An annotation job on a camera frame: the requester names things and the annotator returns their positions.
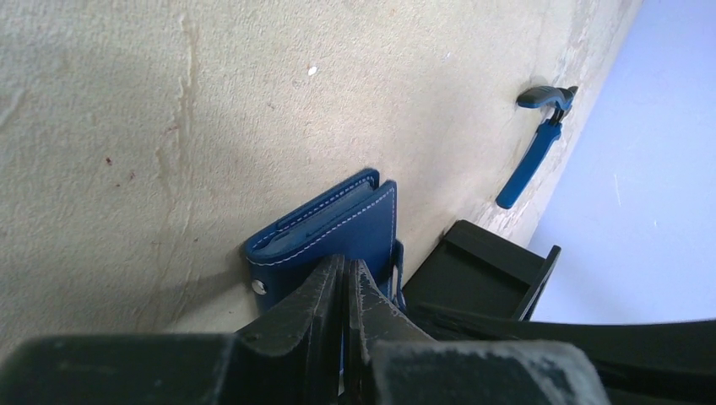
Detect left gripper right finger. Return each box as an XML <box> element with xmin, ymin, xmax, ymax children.
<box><xmin>344</xmin><ymin>260</ymin><xmax>609</xmax><ymax>404</ymax></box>

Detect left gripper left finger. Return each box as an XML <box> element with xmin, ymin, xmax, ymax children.
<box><xmin>1</xmin><ymin>255</ymin><xmax>344</xmax><ymax>404</ymax></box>

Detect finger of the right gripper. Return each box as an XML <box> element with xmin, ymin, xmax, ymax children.
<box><xmin>419</xmin><ymin>305</ymin><xmax>715</xmax><ymax>404</ymax></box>

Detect blue card holder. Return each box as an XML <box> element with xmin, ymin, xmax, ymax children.
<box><xmin>244</xmin><ymin>168</ymin><xmax>405</xmax><ymax>313</ymax></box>

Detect black plastic tray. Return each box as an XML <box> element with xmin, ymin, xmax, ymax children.
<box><xmin>403</xmin><ymin>219</ymin><xmax>561</xmax><ymax>321</ymax></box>

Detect blue handled pliers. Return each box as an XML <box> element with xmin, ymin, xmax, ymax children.
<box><xmin>495</xmin><ymin>85</ymin><xmax>578</xmax><ymax>209</ymax></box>

